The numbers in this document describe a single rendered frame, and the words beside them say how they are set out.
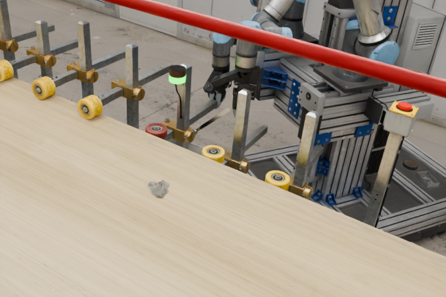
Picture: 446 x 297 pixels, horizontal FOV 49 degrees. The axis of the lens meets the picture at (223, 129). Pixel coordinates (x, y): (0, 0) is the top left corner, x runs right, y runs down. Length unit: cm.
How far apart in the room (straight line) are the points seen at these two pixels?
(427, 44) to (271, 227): 138
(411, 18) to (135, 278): 169
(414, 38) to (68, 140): 157
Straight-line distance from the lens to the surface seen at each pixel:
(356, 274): 135
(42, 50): 228
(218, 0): 487
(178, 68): 173
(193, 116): 199
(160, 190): 151
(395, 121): 147
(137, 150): 169
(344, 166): 261
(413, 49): 243
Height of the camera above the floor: 183
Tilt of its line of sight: 30 degrees down
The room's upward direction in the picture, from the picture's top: 5 degrees clockwise
